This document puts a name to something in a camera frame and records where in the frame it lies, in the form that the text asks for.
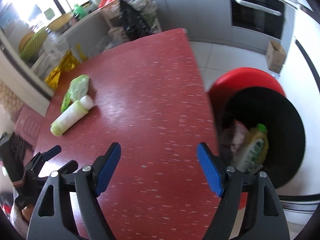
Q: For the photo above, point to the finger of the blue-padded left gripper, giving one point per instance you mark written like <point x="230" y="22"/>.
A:
<point x="53" y="217"/>

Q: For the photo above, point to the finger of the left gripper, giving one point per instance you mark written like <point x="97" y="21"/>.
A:
<point x="49" y="154"/>

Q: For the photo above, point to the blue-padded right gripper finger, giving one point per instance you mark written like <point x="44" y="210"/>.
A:
<point x="264" y="216"/>

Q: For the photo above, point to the green Dettol cleaner bottle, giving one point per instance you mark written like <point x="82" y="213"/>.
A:
<point x="252" y="154"/>

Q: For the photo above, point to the pink red wrapper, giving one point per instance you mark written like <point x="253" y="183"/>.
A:
<point x="232" y="139"/>

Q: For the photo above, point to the black trash bin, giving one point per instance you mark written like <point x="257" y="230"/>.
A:
<point x="285" y="130"/>

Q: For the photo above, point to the pale green drink bottle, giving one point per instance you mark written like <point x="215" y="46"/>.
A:
<point x="76" y="111"/>

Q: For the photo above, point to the green snack wrapper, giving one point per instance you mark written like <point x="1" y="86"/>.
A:
<point x="78" y="88"/>

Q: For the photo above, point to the gold foil bag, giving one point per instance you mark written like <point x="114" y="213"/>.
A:
<point x="67" y="63"/>

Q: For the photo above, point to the green plastic basket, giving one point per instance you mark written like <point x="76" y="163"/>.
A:
<point x="32" y="43"/>

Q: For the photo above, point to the clear plastic bag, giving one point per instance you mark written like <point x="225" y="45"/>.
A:
<point x="55" y="46"/>

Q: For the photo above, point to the red round stool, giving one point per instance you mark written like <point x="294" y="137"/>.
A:
<point x="225" y="87"/>

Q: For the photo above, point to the black plastic bag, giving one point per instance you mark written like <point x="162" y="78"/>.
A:
<point x="134" y="25"/>

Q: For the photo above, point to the beige plastic basket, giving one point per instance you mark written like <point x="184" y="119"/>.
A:
<point x="110" y="11"/>

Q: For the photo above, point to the cardboard box on floor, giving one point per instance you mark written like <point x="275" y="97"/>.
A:
<point x="275" y="56"/>

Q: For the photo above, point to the black built-in oven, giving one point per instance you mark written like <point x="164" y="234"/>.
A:
<point x="264" y="16"/>

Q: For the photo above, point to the grey lower cabinets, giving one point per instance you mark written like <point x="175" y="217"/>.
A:
<point x="211" y="21"/>

